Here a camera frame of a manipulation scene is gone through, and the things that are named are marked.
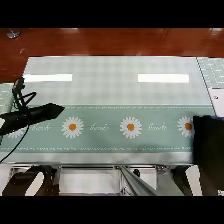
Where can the black garment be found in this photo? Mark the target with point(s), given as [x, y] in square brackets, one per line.
[210, 146]

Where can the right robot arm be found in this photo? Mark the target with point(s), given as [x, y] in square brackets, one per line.
[193, 180]

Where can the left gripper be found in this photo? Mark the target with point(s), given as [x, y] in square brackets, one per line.
[41, 112]

